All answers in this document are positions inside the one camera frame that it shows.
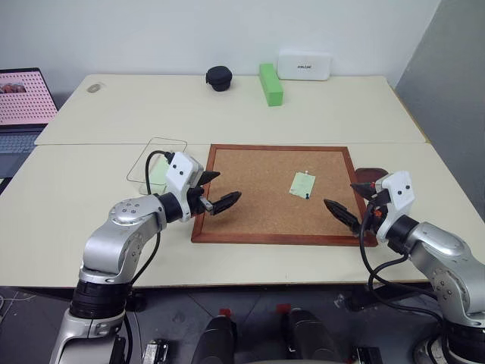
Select green rectangular block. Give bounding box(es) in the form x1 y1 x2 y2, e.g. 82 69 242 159
258 62 285 108

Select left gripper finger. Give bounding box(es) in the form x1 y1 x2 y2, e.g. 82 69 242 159
207 190 243 217
196 170 221 188

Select white rectangular case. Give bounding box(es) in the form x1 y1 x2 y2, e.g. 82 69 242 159
277 49 334 82

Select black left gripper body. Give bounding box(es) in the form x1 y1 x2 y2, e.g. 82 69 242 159
185 184 214 218

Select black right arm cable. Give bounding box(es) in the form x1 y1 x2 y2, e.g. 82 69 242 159
359 206 446 323

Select clear plastic tray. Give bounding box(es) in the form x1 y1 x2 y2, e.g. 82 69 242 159
126 136 189 194

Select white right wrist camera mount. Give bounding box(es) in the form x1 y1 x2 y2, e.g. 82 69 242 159
374 170 418 243

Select light green paper sheet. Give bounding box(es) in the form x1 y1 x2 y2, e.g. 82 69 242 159
149 157 171 187

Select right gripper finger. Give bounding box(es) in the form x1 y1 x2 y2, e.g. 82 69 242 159
350 181 376 199
323 199 361 237

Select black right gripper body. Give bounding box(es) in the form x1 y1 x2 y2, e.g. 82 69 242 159
361 182 392 237

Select laptop with pink screen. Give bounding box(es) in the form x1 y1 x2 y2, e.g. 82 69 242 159
0 67 60 187

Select dark rounded shape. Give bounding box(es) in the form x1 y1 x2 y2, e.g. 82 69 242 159
282 309 342 364
189 314 239 364

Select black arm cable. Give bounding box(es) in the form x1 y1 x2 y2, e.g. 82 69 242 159
123 150 177 363
359 206 446 323

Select light green paper note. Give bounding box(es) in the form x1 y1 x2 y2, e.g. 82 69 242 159
287 171 317 198

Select black round zip case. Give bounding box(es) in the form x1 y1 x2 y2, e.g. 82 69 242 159
205 65 233 93

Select black table clamp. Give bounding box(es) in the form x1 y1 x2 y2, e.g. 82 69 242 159
335 290 382 312

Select wood-framed cork board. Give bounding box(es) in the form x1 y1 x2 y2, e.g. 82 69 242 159
190 143 380 247

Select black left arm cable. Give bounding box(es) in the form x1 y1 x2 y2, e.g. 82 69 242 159
123 150 177 363

